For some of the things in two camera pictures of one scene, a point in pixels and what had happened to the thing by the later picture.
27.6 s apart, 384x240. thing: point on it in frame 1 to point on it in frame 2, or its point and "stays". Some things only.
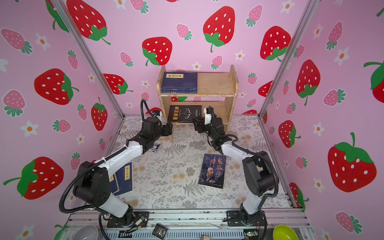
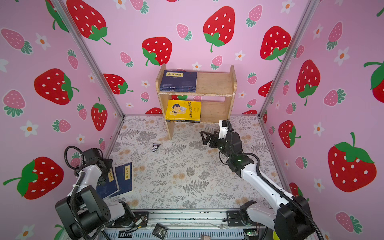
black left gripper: (166, 129) to (107, 163)
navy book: (124, 177) stays
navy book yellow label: (179, 90) stays
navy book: (180, 82) stays
